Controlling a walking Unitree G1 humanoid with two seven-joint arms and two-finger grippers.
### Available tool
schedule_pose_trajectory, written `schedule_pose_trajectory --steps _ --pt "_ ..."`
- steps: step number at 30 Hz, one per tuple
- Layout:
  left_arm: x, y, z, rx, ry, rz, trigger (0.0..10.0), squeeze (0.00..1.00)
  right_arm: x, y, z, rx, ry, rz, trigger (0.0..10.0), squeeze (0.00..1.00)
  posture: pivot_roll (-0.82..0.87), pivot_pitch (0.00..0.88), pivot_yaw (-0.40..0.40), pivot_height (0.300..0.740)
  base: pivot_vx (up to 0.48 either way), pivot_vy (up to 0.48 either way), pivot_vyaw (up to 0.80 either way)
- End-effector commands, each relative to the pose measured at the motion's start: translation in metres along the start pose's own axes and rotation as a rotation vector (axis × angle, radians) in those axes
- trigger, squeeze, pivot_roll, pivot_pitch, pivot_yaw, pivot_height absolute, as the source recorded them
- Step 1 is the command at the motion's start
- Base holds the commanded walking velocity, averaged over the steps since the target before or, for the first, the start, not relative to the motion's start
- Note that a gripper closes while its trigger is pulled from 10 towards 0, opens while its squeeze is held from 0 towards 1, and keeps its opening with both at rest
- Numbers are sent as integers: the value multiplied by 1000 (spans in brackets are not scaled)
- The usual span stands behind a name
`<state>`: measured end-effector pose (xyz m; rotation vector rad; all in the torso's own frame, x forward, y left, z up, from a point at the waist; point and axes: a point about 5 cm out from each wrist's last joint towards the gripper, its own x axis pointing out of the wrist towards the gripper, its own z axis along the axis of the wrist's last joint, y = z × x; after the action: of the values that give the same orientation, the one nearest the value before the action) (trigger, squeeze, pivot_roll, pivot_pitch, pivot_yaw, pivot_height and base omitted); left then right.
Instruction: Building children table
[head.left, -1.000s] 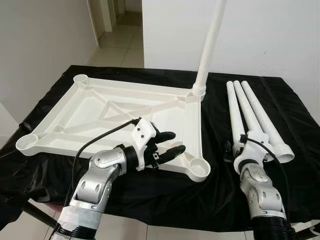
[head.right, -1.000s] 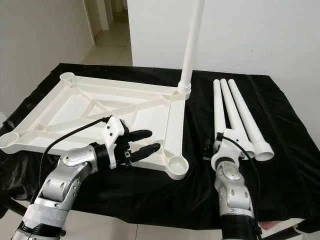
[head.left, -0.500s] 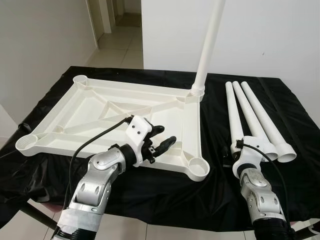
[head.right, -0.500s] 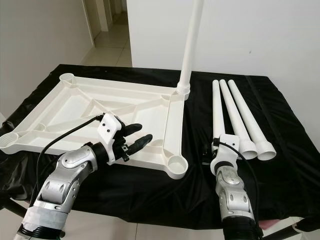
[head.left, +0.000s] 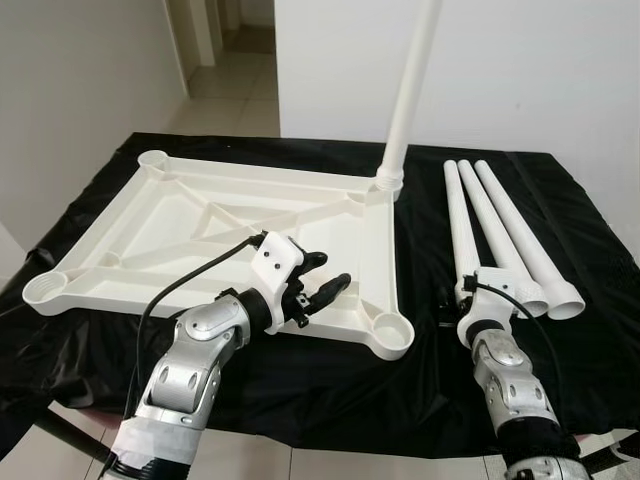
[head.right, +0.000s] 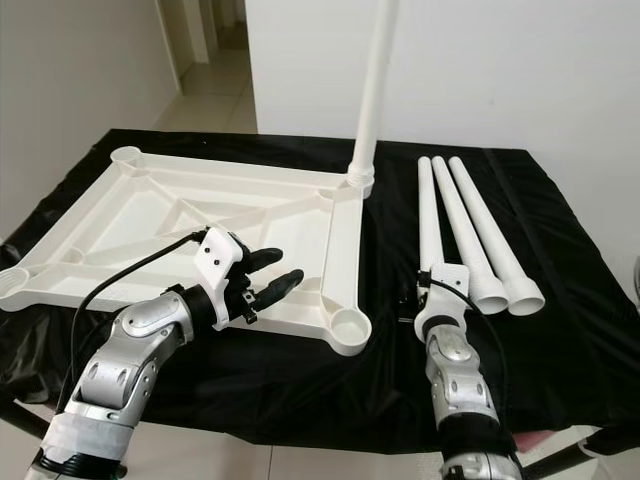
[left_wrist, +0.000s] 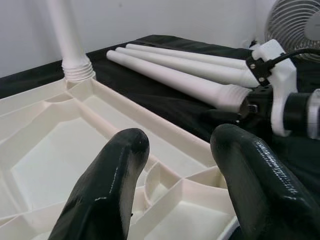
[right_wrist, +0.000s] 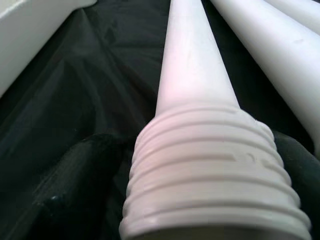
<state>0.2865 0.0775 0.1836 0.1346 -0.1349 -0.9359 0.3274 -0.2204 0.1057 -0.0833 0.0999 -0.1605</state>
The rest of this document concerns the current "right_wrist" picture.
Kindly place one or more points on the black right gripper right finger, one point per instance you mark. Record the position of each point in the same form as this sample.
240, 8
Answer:
310, 180

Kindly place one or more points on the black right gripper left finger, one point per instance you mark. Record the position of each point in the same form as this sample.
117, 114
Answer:
75, 195

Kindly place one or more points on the white plastic table leg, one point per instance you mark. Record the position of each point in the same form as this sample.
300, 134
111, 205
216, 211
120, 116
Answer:
195, 100
262, 50
300, 12

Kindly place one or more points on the white plastic table top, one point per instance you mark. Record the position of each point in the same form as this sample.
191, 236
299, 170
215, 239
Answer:
30, 37

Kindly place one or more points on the black tablecloth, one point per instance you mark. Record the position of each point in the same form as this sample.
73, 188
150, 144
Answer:
87, 87

